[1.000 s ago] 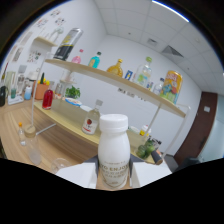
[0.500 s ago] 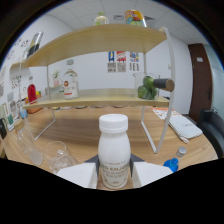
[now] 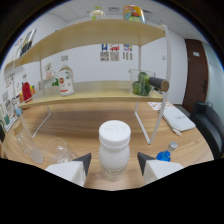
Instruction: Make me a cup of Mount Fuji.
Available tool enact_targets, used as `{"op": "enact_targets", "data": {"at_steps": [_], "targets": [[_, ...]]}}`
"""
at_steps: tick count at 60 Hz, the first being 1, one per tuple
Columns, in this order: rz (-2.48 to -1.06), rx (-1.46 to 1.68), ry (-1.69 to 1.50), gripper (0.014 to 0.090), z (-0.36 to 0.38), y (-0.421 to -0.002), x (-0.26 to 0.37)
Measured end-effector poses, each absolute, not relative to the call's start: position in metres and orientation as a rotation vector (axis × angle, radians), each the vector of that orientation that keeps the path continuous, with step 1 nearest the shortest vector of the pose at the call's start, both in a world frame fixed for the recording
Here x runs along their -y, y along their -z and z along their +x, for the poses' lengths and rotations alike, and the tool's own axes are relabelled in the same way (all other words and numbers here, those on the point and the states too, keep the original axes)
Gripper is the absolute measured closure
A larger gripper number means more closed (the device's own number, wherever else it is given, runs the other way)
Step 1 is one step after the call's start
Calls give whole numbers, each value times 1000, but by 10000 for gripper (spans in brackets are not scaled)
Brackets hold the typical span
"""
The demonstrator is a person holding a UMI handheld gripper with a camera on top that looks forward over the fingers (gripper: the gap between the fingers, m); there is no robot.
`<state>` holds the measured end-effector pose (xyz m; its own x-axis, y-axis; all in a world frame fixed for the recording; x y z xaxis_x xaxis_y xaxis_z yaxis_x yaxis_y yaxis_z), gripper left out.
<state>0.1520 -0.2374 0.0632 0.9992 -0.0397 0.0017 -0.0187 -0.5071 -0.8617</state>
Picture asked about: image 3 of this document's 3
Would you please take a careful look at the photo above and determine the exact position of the blue liquid bottle grey cap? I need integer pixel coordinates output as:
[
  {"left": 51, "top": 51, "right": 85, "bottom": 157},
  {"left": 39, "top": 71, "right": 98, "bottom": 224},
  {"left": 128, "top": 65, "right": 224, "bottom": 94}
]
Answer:
[{"left": 155, "top": 141, "right": 179, "bottom": 163}]

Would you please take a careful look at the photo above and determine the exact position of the black and white code sheet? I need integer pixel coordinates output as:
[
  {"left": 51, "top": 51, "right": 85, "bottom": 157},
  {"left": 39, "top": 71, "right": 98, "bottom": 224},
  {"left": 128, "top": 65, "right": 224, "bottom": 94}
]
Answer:
[
  {"left": 122, "top": 51, "right": 133, "bottom": 61},
  {"left": 110, "top": 51, "right": 120, "bottom": 62},
  {"left": 100, "top": 51, "right": 110, "bottom": 62}
]

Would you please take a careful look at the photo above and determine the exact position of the white flower vase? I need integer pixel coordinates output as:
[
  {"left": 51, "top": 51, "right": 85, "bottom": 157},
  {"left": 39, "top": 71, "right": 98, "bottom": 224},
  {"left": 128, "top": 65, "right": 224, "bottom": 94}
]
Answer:
[{"left": 44, "top": 59, "right": 55, "bottom": 79}]

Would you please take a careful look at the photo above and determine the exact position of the red liquid glass bottle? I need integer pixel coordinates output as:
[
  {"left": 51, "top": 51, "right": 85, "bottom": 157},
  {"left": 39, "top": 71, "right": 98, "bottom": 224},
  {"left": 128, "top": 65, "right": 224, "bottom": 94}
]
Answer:
[{"left": 21, "top": 73, "right": 34, "bottom": 103}]

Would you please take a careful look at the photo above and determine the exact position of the two-tier wooden shelf rack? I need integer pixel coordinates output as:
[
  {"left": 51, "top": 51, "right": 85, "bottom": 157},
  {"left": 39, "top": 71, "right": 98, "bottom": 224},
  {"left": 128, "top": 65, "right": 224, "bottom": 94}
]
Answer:
[{"left": 3, "top": 18, "right": 173, "bottom": 145}]

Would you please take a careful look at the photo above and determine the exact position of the black muddler wooden end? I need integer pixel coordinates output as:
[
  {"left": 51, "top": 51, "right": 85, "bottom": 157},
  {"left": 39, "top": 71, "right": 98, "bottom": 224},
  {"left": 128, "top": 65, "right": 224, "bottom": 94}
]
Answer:
[{"left": 147, "top": 76, "right": 170, "bottom": 93}]

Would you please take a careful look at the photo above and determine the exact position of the black armchair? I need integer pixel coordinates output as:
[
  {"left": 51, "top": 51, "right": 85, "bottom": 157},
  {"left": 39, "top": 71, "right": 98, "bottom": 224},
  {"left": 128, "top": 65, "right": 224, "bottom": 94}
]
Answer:
[{"left": 189, "top": 101, "right": 224, "bottom": 160}]

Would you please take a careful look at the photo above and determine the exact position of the clear bottle green cap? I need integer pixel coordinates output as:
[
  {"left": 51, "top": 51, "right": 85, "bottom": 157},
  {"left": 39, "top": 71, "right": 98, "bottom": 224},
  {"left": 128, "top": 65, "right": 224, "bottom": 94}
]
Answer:
[{"left": 89, "top": 5, "right": 106, "bottom": 21}]

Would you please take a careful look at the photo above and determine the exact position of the round glass with ice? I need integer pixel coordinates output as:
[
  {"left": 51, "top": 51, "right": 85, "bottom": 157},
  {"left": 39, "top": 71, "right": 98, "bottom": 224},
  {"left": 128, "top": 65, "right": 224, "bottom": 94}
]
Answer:
[{"left": 45, "top": 138, "right": 78, "bottom": 164}]

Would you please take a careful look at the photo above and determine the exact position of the white kitchen scale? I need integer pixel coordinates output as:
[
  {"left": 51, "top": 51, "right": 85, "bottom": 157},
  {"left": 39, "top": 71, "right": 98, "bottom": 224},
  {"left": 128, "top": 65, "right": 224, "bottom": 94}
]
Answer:
[{"left": 1, "top": 111, "right": 19, "bottom": 133}]

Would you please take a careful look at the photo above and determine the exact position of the white and blue cup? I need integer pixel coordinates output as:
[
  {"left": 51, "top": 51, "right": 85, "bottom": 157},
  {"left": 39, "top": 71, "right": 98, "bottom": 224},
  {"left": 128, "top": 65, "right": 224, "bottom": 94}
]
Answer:
[{"left": 14, "top": 105, "right": 24, "bottom": 117}]

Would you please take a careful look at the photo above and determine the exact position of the white milk bottle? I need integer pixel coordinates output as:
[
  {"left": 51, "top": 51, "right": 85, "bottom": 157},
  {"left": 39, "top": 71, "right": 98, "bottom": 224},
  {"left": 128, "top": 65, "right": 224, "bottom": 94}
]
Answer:
[{"left": 98, "top": 119, "right": 132, "bottom": 183}]

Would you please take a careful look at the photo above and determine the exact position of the printed paper sheet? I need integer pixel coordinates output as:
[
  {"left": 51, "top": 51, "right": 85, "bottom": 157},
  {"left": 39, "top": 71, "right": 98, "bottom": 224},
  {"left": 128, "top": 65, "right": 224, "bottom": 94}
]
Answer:
[{"left": 147, "top": 100, "right": 174, "bottom": 111}]

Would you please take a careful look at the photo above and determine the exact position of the brown door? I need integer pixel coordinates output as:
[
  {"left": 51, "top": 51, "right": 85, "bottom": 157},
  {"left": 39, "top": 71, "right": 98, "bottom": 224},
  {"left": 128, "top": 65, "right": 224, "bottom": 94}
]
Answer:
[{"left": 182, "top": 38, "right": 209, "bottom": 114}]

